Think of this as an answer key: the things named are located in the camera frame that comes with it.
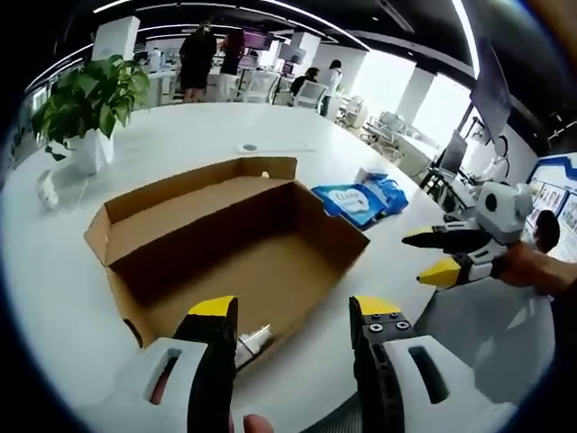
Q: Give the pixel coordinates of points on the white mesh office chair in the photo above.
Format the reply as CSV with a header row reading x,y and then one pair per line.
x,y
311,94
261,88

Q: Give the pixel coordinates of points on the person's right hand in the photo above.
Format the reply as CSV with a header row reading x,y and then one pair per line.
x,y
527,268

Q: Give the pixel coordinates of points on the blue wet wipes soft item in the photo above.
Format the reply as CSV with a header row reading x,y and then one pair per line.
x,y
351,203

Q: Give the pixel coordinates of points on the blue framed display board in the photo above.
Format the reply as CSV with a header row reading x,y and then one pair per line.
x,y
554,180

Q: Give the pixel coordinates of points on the brown cardboard shoe box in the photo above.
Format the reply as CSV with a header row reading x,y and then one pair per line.
x,y
225,261

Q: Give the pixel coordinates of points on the white paper cup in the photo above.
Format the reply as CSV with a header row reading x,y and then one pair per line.
x,y
47,189

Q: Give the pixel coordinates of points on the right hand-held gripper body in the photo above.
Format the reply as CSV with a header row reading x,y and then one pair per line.
x,y
505,212

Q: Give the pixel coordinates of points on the light grey office chair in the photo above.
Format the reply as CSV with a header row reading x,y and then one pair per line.
x,y
487,343

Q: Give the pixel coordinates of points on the white table outlet panel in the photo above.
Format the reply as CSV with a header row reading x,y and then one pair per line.
x,y
270,147

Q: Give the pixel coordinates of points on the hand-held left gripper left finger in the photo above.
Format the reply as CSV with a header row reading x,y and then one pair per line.
x,y
212,334

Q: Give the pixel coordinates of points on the long white ceiling light strip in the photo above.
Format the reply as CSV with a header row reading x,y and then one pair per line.
x,y
469,40

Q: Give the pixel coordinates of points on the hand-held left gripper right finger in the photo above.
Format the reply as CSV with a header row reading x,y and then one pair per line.
x,y
374,361

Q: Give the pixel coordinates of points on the blue tissue pack soft item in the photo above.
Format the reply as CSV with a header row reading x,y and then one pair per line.
x,y
396,196

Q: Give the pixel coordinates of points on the white blue medicine box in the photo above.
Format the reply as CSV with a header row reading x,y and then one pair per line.
x,y
372,173

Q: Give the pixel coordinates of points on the green potted plant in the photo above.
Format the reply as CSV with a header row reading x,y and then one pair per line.
x,y
90,99

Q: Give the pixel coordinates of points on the person's left hand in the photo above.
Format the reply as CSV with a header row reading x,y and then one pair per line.
x,y
260,419

